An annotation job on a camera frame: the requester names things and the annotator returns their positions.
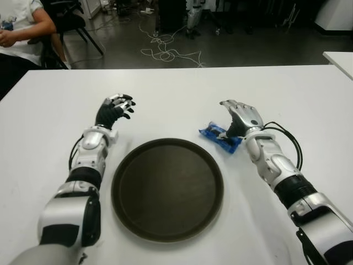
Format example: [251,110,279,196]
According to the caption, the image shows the white board panel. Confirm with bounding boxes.
[81,0,102,19]

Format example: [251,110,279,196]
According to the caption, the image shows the blue Oreo cookie packet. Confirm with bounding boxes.
[198,120,243,154]

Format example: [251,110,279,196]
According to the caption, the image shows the folded metal stand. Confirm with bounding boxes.
[281,2,300,28]

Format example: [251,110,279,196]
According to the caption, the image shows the black office chair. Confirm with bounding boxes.
[27,0,105,70]

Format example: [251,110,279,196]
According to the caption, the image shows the round dark brown tray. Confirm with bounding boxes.
[111,137,224,243]

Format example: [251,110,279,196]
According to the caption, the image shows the white cabinet with black base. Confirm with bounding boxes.
[314,0,353,36]

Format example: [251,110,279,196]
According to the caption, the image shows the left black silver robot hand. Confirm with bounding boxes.
[95,93,137,130]

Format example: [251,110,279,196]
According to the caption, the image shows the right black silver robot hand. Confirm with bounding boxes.
[217,99,264,139]

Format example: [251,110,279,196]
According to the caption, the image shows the white side table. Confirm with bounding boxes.
[322,51,353,83]

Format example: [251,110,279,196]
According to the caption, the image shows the seated person in white shirt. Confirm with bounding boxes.
[0,0,71,102]

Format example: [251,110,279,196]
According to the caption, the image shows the tangled white floor cable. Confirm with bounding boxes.
[138,16,207,68]

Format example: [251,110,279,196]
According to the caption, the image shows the black floor cabinet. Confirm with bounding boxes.
[156,0,191,33]

